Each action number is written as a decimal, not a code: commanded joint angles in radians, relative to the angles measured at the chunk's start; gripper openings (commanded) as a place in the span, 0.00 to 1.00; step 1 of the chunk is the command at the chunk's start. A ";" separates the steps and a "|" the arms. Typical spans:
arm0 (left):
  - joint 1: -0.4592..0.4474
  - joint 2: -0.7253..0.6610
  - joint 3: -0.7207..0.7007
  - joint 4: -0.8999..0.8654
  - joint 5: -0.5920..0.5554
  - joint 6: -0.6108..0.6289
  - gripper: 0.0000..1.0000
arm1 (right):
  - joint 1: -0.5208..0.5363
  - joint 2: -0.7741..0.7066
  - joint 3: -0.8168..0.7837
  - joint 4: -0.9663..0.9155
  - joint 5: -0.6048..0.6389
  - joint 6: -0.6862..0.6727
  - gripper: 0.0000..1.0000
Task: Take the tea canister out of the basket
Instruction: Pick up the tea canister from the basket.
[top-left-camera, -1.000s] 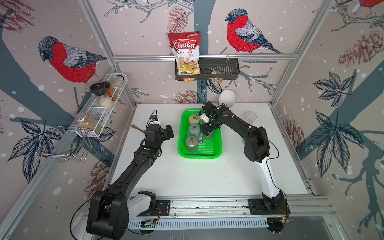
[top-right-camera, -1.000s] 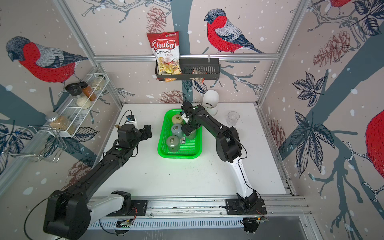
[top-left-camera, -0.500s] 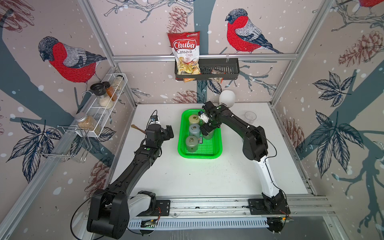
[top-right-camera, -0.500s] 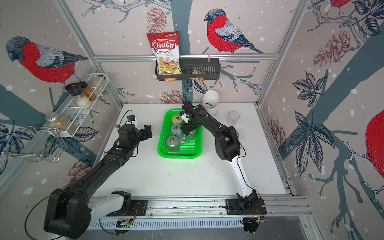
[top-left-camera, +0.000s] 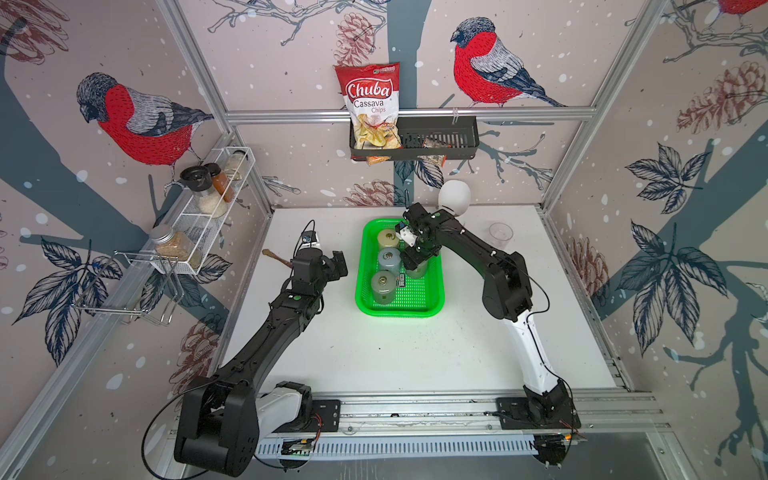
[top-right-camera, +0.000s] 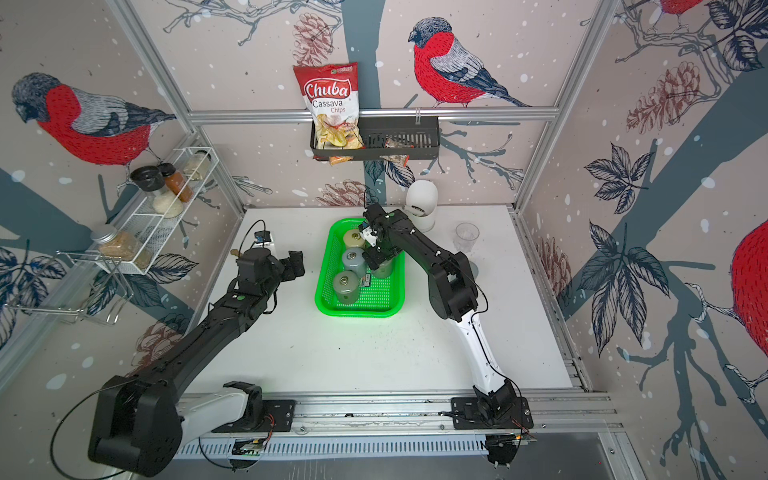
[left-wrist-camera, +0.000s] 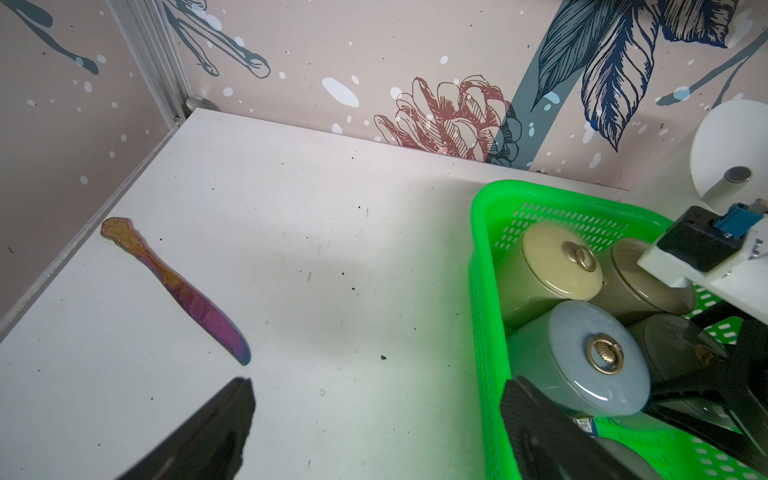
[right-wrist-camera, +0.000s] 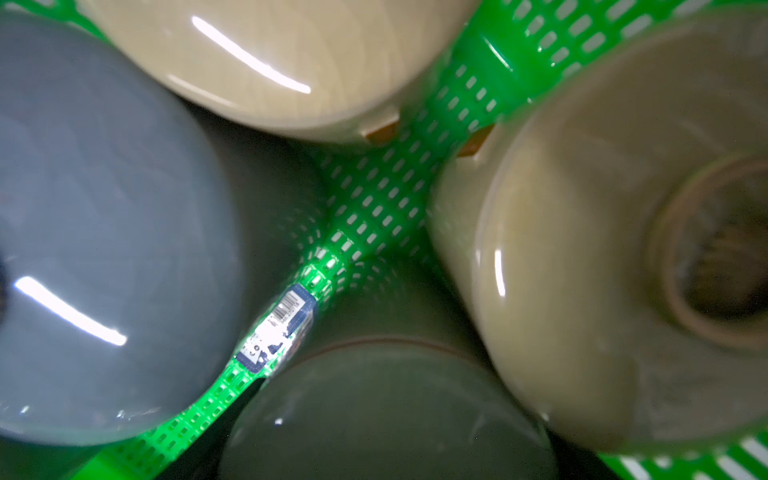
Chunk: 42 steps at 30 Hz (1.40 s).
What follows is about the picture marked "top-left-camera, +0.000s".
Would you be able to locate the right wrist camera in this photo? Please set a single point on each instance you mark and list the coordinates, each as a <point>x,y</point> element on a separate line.
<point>406,235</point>

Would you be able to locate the green plastic mesh basket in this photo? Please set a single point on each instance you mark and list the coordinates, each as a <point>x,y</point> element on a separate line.
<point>415,298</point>

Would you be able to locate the red cassava chips bag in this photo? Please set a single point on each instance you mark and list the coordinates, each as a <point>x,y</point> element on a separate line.
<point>371,95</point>

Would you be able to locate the green tea canister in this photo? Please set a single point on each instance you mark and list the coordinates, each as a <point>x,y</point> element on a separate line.
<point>383,287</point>
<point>418,269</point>

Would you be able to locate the blue-grey tea canister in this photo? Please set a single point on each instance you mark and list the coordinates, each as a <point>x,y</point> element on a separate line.
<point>389,260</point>

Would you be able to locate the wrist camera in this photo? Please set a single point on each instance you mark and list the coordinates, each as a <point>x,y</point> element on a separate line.
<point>406,235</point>
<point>309,239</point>

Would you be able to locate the white wire spice rack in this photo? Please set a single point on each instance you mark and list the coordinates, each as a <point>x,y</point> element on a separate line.
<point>165,283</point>

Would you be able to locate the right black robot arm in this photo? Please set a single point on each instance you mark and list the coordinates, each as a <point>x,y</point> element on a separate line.
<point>506,295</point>

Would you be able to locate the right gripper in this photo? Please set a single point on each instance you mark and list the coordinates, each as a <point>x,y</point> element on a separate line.
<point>409,261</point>

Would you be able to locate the glass jar with brown spice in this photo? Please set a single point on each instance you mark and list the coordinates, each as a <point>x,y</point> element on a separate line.
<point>171,243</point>

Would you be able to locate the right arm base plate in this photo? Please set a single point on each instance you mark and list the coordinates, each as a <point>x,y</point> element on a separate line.
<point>521,413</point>

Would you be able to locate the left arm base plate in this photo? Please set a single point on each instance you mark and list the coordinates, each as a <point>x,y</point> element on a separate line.
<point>323,416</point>

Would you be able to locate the black lid spice grinder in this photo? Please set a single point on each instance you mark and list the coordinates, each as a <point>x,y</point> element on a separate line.
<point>208,201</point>

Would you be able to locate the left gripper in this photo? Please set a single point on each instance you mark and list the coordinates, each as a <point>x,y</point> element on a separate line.
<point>330,263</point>

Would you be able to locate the iridescent butter knife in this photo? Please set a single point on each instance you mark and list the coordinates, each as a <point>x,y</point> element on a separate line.
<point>270,254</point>

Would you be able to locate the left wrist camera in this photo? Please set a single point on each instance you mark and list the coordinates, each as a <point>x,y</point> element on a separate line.
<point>309,239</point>

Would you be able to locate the black wall basket shelf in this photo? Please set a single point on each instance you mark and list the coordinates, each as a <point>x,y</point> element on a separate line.
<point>455,138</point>

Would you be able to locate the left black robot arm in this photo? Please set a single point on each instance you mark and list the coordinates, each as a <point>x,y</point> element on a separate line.
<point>218,428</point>

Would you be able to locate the white pale spice bottle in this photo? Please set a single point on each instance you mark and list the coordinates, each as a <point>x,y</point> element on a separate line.
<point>236,166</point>

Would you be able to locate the beige tea canister back left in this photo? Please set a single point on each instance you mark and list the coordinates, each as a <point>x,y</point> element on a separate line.
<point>387,239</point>

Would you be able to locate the orange spice bottle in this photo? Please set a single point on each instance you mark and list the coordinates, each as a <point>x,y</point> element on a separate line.
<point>220,182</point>

